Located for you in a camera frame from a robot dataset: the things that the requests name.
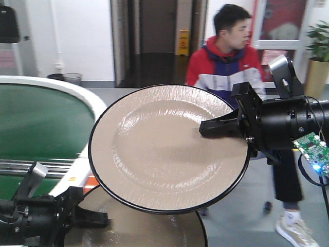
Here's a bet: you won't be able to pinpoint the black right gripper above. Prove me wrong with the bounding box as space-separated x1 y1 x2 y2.
199 82 318 164

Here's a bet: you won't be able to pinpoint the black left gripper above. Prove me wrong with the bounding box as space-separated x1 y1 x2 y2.
15 186 111 246

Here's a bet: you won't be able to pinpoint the beige plate with black rim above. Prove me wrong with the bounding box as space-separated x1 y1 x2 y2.
88 85 250 214

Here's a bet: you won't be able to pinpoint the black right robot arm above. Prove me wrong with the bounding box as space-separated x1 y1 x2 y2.
199 82 328 164

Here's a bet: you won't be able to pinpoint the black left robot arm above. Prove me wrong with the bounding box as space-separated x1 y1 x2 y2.
1 187 111 246

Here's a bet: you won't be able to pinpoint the white outer conveyor rim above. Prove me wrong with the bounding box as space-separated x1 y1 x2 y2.
1 76 106 196

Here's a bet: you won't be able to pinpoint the steel conveyor rollers near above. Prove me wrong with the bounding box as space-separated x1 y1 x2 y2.
1 160 73 179

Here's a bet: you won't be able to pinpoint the person in red hoodie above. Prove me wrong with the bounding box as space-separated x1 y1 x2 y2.
186 4 318 246

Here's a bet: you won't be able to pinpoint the green circuit board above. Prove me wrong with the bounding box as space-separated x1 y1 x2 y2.
293 132 328 177

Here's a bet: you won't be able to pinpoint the yellow wet floor sign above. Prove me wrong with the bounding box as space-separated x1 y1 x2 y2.
176 29 190 56

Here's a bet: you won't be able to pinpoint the green potted plant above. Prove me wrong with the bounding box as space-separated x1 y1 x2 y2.
305 21 328 98

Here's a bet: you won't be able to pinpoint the green circular conveyor belt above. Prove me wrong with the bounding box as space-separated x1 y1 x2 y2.
1 84 95 200

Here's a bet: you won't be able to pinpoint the mesh waste bin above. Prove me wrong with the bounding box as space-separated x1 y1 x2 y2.
63 73 82 85

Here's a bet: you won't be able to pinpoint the dark round waste bin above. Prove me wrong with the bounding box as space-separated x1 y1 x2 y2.
47 73 65 81

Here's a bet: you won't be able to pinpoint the black grey water dispenser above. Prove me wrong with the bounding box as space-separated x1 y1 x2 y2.
1 4 21 75

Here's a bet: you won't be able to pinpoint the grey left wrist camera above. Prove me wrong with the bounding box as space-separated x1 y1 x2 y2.
13 161 49 199

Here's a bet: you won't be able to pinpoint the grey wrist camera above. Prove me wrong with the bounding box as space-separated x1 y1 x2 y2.
268 55 304 99
13 161 49 199

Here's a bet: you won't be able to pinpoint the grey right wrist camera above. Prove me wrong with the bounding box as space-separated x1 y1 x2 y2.
268 55 304 99

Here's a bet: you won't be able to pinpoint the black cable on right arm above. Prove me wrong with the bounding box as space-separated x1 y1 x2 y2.
298 96 329 217

